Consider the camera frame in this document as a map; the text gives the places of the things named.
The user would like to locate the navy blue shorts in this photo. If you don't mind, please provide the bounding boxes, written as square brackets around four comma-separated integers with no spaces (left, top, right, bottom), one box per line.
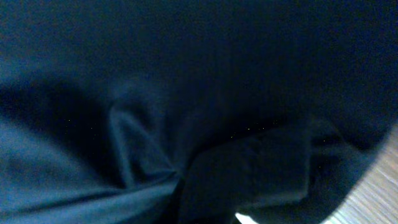
[1,0,397,223]

